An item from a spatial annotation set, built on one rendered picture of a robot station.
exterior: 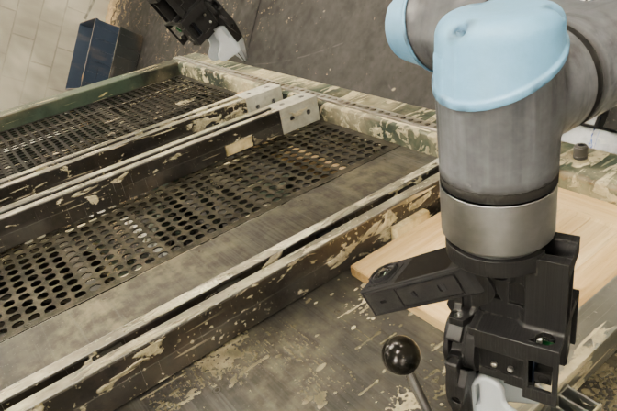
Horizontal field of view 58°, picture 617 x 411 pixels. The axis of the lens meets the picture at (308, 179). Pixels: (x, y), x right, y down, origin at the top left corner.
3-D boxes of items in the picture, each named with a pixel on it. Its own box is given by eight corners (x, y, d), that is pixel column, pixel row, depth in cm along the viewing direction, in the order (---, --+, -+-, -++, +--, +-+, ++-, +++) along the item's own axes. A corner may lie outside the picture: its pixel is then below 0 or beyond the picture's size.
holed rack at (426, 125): (550, 156, 105) (550, 153, 105) (541, 161, 104) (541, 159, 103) (179, 57, 229) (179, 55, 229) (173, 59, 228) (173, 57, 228)
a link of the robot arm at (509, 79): (609, -6, 31) (510, 32, 28) (593, 169, 36) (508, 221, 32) (494, -10, 37) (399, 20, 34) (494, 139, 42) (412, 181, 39)
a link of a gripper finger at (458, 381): (466, 435, 44) (463, 352, 40) (447, 427, 45) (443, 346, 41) (485, 392, 47) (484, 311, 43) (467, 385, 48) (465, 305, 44)
